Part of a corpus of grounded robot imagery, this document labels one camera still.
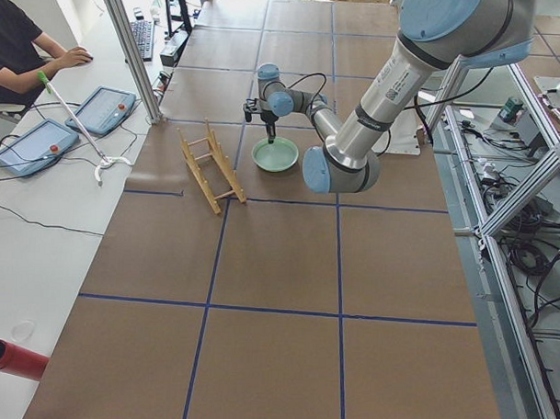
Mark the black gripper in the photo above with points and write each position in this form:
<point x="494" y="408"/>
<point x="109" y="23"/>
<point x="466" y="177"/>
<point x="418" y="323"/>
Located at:
<point x="268" y="118"/>

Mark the person in black shirt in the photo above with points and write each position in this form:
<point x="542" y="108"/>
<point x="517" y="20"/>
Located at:
<point x="24" y="50"/>

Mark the blue teach pendant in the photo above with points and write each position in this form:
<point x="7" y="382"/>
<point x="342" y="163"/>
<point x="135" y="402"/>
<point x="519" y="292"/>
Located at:
<point x="37" y="148"/>
<point x="105" y="109"/>

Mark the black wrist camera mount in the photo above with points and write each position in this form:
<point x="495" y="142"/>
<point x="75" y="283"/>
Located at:
<point x="252" y="107"/>

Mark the aluminium frame post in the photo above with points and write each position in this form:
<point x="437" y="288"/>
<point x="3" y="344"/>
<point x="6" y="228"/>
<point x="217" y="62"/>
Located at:
<point x="130" y="50"/>

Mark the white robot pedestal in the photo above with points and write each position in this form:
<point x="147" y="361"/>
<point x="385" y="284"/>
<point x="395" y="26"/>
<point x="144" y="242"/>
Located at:
<point x="403" y="134"/>

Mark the wooden plate rack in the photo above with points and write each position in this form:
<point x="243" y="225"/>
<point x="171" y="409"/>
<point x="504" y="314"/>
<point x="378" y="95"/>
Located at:
<point x="211" y="168"/>

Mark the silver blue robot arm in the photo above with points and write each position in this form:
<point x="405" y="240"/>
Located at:
<point x="432" y="35"/>

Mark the light green plate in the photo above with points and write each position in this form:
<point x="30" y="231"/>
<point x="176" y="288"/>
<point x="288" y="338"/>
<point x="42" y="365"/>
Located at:
<point x="275" y="157"/>

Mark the near blue teach pendant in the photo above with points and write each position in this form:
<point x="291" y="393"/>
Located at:
<point x="37" y="148"/>

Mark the white reacher grabber stick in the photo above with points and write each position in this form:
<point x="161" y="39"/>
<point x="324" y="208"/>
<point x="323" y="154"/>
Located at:
<point x="104" y="161"/>

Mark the red cylinder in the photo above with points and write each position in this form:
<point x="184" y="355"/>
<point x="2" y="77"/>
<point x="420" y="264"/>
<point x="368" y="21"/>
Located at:
<point x="19" y="361"/>

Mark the black keyboard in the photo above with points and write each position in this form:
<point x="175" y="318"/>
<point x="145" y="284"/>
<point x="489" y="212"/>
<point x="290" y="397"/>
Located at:
<point x="143" y="34"/>

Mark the far blue teach pendant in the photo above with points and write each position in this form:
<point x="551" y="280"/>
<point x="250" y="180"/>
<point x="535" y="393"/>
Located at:
<point x="105" y="109"/>

